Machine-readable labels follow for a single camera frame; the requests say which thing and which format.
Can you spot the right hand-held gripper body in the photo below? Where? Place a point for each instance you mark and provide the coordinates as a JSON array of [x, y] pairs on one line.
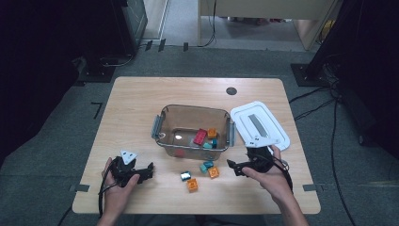
[[260, 157]]

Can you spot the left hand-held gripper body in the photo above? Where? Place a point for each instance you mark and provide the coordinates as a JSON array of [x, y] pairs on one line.
[[125, 168]]

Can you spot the orange toy block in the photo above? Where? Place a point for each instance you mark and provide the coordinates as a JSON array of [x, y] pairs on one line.
[[212, 133], [213, 172], [192, 185]]

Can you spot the teal toy block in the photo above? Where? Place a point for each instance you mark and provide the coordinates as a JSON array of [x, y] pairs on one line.
[[214, 143], [206, 166], [207, 146]]

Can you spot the dark blue toy block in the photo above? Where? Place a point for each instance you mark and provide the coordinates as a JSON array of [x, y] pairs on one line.
[[185, 176]]

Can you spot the red toy block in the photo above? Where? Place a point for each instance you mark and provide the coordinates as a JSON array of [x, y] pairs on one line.
[[200, 137]]

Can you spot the clear plastic storage box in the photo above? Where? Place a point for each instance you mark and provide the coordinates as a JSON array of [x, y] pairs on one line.
[[188, 119]]

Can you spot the person's right hand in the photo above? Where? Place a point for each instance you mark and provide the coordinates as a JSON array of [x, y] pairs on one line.
[[274, 185]]

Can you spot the person's left hand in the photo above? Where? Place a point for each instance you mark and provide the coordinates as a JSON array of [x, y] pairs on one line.
[[114, 197]]

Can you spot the white plastic box lid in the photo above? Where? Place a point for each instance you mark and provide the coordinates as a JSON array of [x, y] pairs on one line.
[[251, 113]]

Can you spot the grey tape strip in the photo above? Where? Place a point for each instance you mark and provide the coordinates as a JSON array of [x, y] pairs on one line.
[[310, 187], [80, 188]]

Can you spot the round grey table grommet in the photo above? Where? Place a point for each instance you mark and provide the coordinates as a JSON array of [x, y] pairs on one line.
[[231, 91]]

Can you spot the black stand base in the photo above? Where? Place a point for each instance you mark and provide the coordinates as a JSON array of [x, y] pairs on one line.
[[301, 73], [97, 73]]

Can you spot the black tape strip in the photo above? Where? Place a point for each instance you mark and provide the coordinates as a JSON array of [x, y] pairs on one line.
[[185, 46], [148, 45], [162, 45]]

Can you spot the dark curtain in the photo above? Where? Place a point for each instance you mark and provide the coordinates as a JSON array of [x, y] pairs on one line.
[[37, 62], [370, 47]]

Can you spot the black cabinet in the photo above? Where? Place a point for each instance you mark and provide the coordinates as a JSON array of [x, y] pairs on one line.
[[128, 22]]

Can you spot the light wooden desk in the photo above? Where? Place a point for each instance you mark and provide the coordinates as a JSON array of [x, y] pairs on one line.
[[269, 8]]

